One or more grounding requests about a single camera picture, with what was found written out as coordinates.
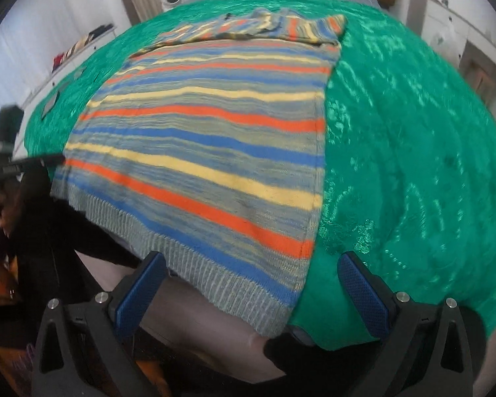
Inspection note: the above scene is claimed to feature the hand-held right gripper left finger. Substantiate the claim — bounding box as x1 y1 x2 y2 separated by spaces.
31 251 168 397

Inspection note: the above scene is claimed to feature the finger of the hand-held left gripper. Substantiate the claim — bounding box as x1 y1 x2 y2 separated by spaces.
8 154 65 174

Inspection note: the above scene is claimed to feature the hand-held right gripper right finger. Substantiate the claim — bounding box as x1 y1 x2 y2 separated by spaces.
338 251 474 397

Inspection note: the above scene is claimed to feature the striped knit sweater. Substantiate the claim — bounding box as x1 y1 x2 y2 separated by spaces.
50 7 348 337

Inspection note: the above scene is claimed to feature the white shelf with clothes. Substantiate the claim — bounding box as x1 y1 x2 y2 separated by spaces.
22 22 118 108

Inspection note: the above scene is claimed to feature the person's left hand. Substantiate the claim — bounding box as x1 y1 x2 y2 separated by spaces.
0 174 31 238

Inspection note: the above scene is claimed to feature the green patterned blanket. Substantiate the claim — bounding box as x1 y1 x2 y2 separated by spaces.
22 0 496 350

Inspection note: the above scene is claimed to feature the pink stool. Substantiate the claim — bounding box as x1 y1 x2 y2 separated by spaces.
465 60 494 100

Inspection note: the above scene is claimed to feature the white plastic bag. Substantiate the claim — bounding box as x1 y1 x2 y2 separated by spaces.
430 21 464 63

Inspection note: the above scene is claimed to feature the white built-in desk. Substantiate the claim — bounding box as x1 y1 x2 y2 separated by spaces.
409 0 496 104

